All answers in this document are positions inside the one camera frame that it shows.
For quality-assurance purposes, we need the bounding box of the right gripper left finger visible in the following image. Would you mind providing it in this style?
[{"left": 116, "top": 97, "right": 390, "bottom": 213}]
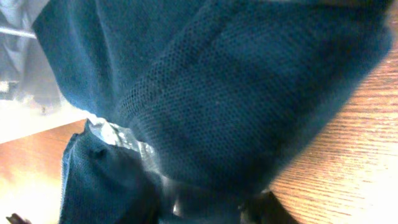
[{"left": 6, "top": 213, "right": 31, "bottom": 224}]

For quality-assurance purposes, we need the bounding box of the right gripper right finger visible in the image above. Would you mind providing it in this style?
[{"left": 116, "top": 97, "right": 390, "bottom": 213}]
[{"left": 241, "top": 191, "right": 299, "bottom": 224}]

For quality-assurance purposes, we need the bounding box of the blue taped shirt bundle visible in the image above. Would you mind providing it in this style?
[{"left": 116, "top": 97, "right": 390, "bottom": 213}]
[{"left": 33, "top": 0, "right": 392, "bottom": 223}]

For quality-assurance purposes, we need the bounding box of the clear plastic storage bin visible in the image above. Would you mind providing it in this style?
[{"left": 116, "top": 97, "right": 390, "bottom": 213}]
[{"left": 1, "top": 0, "right": 63, "bottom": 115}]

